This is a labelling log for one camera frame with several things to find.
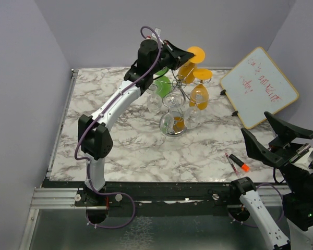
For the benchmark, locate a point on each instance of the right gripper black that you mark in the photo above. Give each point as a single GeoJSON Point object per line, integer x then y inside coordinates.
{"type": "Point", "coordinates": [283, 150]}

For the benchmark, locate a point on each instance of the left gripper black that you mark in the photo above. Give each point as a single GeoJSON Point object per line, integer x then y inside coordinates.
{"type": "Point", "coordinates": [182, 55]}

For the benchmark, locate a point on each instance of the orange plastic goblet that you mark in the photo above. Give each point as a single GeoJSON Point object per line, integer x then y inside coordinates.
{"type": "Point", "coordinates": [186, 71]}
{"type": "Point", "coordinates": [202, 75]}

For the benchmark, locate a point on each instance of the green plastic wine glass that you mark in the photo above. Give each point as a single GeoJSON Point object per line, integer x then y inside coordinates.
{"type": "Point", "coordinates": [163, 83]}

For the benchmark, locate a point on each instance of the clear wine glass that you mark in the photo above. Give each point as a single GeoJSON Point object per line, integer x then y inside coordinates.
{"type": "Point", "coordinates": [154, 101]}
{"type": "Point", "coordinates": [193, 113]}

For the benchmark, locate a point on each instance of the clear tall glass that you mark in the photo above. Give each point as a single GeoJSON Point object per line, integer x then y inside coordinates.
{"type": "Point", "coordinates": [172, 122]}

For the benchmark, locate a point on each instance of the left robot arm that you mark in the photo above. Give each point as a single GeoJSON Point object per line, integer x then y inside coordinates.
{"type": "Point", "coordinates": [94, 138]}

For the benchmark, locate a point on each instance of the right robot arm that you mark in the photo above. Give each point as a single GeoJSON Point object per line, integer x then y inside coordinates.
{"type": "Point", "coordinates": [295, 162]}

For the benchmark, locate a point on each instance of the chrome wine glass rack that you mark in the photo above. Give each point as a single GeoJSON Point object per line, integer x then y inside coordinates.
{"type": "Point", "coordinates": [184, 90]}

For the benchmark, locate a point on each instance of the black orange highlighter marker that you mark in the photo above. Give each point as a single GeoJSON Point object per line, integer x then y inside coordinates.
{"type": "Point", "coordinates": [240, 163]}

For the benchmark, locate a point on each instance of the red pen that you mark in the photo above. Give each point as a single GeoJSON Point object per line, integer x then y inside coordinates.
{"type": "Point", "coordinates": [231, 163]}

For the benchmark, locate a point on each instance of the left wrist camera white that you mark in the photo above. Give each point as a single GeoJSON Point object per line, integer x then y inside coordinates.
{"type": "Point", "coordinates": [157, 32]}

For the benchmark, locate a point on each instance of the small whiteboard yellow frame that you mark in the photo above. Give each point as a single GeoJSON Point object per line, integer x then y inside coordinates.
{"type": "Point", "coordinates": [255, 85]}

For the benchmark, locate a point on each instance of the black front rail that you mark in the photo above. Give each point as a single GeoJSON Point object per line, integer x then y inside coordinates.
{"type": "Point", "coordinates": [155, 199]}

